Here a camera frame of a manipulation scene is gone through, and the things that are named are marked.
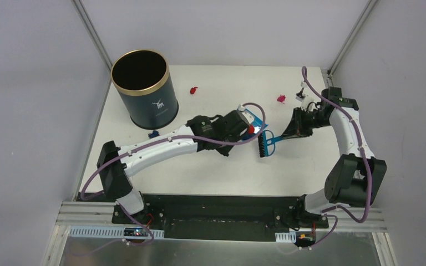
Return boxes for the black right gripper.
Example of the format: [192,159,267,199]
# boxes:
[282,106,331,140]

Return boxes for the blue plastic dustpan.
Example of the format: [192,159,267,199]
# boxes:
[241,110,268,141]

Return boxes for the blue hand brush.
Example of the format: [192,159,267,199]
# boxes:
[257,130,288,158]

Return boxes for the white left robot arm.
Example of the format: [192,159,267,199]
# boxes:
[97,109,254,224]

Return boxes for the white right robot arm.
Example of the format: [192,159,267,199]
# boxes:
[281,87,387,227]

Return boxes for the red paper scrap centre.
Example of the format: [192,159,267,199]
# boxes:
[247,125,255,135]

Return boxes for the pink paper scrap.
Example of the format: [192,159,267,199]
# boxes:
[276,95,286,104]

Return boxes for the red paper scrap near bin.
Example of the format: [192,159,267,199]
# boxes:
[190,86,198,95]

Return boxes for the dark blue paper scrap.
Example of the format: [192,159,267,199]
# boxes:
[148,130,160,139]

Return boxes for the dark blue gold-rimmed bin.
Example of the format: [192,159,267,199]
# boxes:
[110,49,179,130]

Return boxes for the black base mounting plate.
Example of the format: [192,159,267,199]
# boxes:
[132,194,329,242]

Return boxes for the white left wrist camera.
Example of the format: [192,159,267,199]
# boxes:
[237,105,255,124]

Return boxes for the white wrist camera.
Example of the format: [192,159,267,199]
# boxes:
[295,87,314,110]
[237,105,255,124]

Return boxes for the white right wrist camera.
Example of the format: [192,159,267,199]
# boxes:
[295,87,314,110]

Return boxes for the right white slotted cable duct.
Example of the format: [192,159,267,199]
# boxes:
[275,232,296,243]

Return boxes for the white slotted cable duct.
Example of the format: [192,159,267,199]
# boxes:
[68,226,165,240]
[275,232,296,243]

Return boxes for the left white slotted cable duct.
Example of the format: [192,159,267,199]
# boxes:
[68,226,165,240]

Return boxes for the aluminium frame rail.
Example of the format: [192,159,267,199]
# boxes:
[71,0,113,70]

